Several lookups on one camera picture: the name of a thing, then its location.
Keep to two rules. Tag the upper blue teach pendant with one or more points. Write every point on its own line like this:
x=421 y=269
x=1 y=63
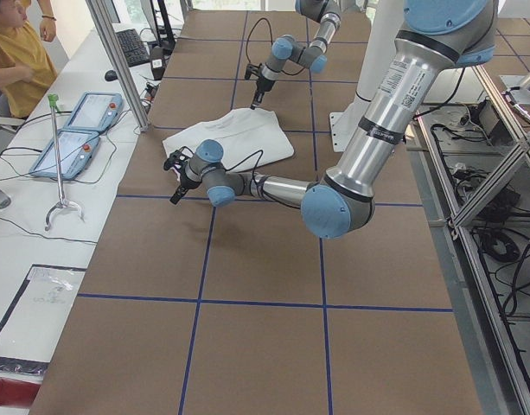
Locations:
x=95 y=112

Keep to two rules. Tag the white camera mast pedestal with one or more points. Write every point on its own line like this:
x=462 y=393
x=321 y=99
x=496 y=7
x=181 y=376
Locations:
x=379 y=54

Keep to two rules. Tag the black computer mouse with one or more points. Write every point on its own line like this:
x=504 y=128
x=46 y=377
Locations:
x=110 y=76

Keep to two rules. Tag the metal reacher grabber stick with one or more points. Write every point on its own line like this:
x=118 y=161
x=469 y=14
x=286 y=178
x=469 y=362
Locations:
x=63 y=203

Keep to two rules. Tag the black keyboard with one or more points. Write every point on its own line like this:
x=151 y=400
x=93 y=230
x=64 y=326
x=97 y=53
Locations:
x=133 y=47

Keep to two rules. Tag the aluminium frame post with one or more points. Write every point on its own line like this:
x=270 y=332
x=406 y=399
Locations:
x=103 y=24

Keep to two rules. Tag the blue teach pendant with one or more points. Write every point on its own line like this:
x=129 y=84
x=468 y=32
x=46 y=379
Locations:
x=76 y=150
x=95 y=112

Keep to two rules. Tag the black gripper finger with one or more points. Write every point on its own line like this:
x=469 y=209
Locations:
x=180 y=192
x=257 y=100

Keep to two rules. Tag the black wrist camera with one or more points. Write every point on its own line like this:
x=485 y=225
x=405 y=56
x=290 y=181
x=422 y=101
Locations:
x=252 y=70
x=178 y=159

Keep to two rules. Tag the clear plastic document sleeve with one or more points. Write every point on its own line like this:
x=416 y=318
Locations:
x=32 y=325

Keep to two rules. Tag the person in yellow shirt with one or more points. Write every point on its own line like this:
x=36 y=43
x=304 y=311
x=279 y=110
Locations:
x=26 y=70

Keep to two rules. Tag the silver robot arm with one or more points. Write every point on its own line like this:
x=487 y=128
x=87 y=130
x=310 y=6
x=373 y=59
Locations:
x=434 y=36
x=309 y=54

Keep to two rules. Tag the lower blue teach pendant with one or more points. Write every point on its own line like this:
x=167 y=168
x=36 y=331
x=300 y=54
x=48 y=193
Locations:
x=76 y=150

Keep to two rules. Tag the white long sleeve printed shirt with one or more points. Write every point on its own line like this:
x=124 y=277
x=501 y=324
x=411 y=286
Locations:
x=248 y=138

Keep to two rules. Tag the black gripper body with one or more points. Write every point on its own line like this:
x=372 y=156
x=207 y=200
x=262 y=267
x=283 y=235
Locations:
x=261 y=86
x=184 y=180

